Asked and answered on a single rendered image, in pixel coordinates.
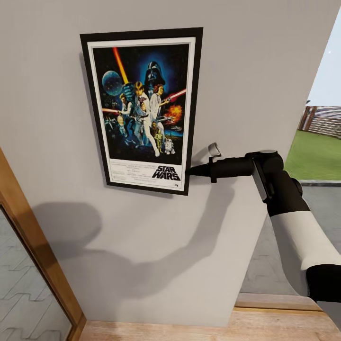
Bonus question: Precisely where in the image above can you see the poster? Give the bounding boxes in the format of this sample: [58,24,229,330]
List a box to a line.
[80,27,203,196]

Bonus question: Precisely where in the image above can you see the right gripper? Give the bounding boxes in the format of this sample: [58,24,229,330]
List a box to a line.
[185,157,238,183]

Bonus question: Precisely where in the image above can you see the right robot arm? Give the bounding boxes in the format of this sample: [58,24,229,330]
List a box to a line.
[185,142,341,331]

